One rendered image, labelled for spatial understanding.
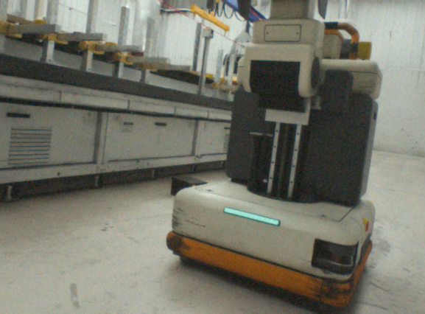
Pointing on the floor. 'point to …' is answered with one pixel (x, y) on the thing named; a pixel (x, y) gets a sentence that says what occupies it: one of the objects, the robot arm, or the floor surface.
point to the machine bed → (85, 133)
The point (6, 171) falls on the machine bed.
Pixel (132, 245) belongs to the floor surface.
